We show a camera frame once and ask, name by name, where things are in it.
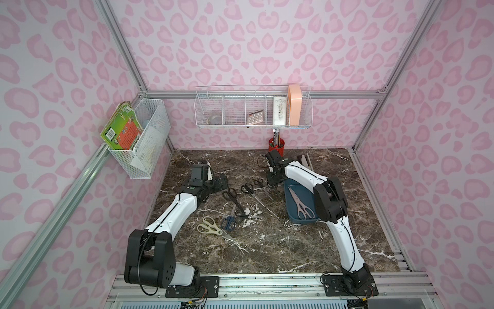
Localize medium black scissors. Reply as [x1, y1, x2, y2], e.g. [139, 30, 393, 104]
[241, 183, 265, 207]

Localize green red booklet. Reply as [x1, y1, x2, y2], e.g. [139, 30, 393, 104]
[100, 102, 144, 150]

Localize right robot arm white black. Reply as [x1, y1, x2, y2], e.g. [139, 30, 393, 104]
[266, 150, 373, 295]

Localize small calculator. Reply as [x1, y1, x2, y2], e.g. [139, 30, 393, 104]
[246, 109, 265, 126]

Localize white paper in basket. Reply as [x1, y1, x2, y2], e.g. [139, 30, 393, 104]
[130, 126, 164, 176]

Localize white wire shelf basket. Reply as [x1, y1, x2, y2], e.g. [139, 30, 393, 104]
[194, 85, 313, 129]

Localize tape roll on shelf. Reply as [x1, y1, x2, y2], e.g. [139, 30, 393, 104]
[207, 111, 223, 126]

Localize pink handled scissors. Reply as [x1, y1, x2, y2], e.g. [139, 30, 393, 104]
[288, 187, 315, 220]

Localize pink box on shelf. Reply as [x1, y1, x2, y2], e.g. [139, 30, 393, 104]
[288, 84, 302, 126]

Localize large black scissors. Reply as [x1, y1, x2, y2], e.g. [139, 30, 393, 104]
[222, 187, 247, 218]

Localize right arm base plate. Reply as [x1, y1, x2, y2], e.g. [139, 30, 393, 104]
[320, 273, 379, 298]

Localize grey stapler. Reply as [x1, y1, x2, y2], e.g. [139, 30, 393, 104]
[297, 153, 314, 171]

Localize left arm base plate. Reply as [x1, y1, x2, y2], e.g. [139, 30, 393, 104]
[165, 276, 220, 299]

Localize red pen holder cup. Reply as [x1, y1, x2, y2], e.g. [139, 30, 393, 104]
[268, 138, 284, 156]

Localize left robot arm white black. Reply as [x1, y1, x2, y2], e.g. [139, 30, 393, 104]
[124, 174, 228, 288]

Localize cream handled scissors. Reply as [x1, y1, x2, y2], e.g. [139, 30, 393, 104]
[196, 216, 249, 254]

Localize white patterned box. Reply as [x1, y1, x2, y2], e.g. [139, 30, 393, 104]
[272, 97, 288, 126]

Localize white mesh side basket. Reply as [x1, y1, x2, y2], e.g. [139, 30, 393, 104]
[101, 99, 171, 179]

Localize teal storage box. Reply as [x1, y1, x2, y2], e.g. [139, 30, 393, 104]
[284, 180, 319, 224]

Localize blue handled scissors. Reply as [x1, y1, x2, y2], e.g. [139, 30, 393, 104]
[221, 205, 248, 232]

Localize small black scissors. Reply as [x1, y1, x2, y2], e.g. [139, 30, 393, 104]
[253, 178, 273, 200]

